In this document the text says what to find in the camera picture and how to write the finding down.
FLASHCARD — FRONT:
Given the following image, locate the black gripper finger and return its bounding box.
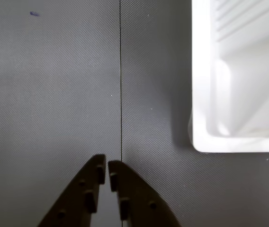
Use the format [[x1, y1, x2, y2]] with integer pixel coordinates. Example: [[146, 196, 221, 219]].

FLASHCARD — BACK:
[[37, 154, 107, 227], [108, 160, 180, 227]]

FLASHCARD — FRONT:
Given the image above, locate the white plastic box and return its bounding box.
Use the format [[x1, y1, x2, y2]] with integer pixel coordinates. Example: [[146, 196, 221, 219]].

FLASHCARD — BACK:
[[188, 0, 269, 153]]

